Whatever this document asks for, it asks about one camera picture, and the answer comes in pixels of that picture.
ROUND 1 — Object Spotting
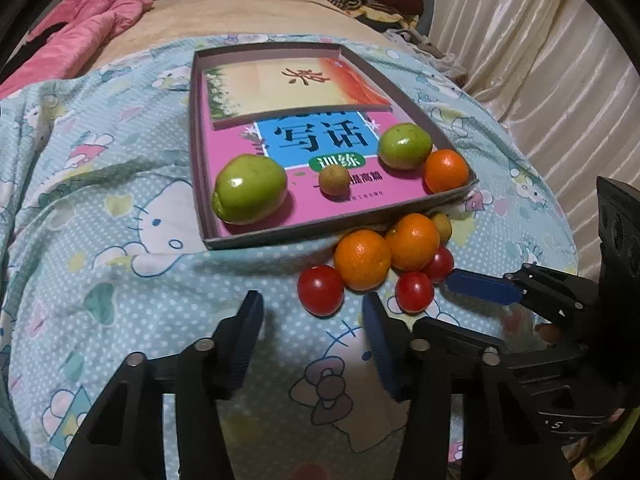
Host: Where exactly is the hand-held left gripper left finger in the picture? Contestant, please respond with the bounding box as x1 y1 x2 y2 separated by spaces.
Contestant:
54 291 264 480

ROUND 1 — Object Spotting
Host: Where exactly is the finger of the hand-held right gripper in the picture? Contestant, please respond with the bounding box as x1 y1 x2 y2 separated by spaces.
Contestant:
446 262 601 328
412 316 616 376

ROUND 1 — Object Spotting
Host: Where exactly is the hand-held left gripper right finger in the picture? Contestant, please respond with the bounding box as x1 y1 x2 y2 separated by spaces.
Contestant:
362 292 571 480

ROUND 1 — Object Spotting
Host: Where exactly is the red cherry tomato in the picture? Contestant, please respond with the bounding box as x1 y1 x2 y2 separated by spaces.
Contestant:
297 265 346 317
422 246 456 283
394 271 435 314

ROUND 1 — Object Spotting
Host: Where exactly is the brown longan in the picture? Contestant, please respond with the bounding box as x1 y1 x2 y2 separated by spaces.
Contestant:
318 165 351 197
431 213 453 242

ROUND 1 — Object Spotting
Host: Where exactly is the orange mandarin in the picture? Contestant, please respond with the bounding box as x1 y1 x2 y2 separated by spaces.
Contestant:
334 229 392 292
386 213 441 272
423 149 471 194

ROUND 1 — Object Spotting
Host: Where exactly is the large green jujube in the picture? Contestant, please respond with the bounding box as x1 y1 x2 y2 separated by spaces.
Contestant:
212 155 289 225

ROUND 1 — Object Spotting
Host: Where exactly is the small green jujube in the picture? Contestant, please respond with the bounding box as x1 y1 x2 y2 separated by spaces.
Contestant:
377 123 434 170

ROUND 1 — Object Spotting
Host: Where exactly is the shallow cardboard box tray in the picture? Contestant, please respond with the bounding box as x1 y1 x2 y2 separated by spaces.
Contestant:
189 42 477 252

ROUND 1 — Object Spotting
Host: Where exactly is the pink and blue book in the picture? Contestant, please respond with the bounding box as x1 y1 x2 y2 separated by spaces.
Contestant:
200 110 441 238

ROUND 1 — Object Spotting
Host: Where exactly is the blue cartoon cat blanket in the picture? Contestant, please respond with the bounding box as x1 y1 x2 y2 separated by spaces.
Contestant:
0 32 581 480

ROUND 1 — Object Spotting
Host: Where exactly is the cream pleated curtain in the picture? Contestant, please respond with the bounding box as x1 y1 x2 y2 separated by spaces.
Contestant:
430 0 640 241

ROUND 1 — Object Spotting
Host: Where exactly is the white crumpled cloth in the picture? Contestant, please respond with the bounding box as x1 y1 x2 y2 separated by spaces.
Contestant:
385 27 468 81

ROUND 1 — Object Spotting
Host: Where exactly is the yellow printed blanket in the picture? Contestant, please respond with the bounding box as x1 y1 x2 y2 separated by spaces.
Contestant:
345 2 421 31

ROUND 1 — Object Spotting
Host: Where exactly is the beige bed sheet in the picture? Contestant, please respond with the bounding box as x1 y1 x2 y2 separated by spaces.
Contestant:
95 0 396 68

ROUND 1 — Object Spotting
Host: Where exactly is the pink quilt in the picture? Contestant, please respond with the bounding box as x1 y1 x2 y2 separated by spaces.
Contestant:
0 0 161 101

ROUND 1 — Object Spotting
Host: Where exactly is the black garment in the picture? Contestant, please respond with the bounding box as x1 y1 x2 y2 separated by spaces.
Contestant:
25 20 71 43

